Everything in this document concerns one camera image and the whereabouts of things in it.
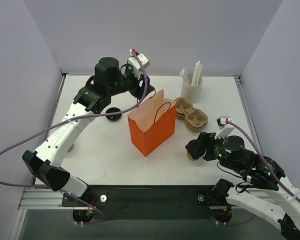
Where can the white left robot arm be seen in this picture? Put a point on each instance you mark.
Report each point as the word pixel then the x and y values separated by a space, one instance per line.
pixel 45 162

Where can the aluminium frame rail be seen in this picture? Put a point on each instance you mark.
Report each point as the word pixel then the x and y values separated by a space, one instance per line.
pixel 250 123

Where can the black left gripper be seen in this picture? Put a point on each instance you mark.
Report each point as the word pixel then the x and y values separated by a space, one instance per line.
pixel 142 87

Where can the white wrapped straw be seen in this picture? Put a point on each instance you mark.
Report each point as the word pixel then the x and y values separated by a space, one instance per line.
pixel 197 73
pixel 183 73

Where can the brown cardboard cup carrier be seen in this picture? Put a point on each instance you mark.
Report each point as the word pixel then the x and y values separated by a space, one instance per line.
pixel 195 119

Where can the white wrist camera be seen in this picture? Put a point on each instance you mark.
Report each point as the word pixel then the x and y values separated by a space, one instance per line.
pixel 224 127
pixel 135 59

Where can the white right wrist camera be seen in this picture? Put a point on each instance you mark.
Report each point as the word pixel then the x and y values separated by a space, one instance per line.
pixel 224 127

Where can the brown paper coffee cup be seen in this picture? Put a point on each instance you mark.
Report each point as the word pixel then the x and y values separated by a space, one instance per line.
pixel 190 157

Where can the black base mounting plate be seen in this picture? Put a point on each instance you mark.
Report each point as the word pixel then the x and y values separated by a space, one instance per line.
pixel 150 202

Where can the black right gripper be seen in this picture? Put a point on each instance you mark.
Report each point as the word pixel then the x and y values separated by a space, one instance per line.
pixel 206 146

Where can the white straw holder cup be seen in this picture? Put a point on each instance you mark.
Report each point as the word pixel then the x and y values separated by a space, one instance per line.
pixel 191 92

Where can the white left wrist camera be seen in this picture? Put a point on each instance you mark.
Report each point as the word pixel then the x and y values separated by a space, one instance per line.
pixel 135 59

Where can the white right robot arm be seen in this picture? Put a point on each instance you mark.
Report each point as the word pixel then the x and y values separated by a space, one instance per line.
pixel 266 191

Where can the orange paper bag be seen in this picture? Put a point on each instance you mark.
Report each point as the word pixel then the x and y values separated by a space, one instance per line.
pixel 152 122

